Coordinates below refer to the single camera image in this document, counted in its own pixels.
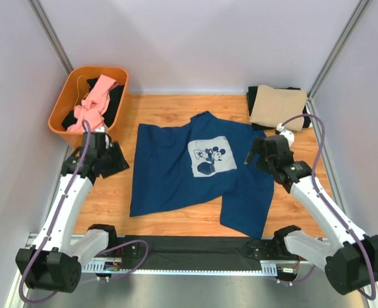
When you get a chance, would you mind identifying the blue printed t shirt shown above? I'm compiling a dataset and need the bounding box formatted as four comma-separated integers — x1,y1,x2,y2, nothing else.
130,111,275,239

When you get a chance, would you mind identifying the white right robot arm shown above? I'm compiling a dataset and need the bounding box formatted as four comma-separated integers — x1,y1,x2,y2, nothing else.
245,134,378,300

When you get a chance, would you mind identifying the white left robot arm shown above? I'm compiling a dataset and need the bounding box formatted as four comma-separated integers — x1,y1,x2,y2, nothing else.
15,132,129,293

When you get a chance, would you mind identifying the pink t shirt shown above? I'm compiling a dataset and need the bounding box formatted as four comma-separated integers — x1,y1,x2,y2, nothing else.
66,74,120,133

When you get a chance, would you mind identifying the folded beige t shirt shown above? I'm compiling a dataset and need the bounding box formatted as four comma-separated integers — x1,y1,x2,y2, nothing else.
249,85,307,128

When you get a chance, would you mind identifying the black garment in basket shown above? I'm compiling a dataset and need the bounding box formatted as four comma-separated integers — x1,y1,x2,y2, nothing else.
60,76,126,128

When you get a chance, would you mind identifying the orange plastic laundry basket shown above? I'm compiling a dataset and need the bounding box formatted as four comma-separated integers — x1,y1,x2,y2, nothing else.
48,66,129,148

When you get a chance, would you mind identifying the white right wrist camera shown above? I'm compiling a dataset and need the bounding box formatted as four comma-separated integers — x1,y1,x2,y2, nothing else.
275,123,295,147

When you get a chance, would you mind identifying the aluminium front rail frame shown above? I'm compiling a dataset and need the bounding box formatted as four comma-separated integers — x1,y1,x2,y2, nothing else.
24,232,337,280

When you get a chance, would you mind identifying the left aluminium corner post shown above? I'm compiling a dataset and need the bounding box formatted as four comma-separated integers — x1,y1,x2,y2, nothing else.
28,0,73,74

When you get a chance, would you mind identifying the aluminium corner post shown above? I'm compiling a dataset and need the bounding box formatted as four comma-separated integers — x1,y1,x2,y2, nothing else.
28,0,73,74
308,0,372,99

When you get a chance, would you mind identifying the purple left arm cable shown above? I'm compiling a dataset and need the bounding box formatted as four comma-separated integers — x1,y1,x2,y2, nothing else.
18,120,150,303

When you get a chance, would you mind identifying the right aluminium corner post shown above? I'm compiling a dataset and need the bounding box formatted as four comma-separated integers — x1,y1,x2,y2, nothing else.
308,0,372,99

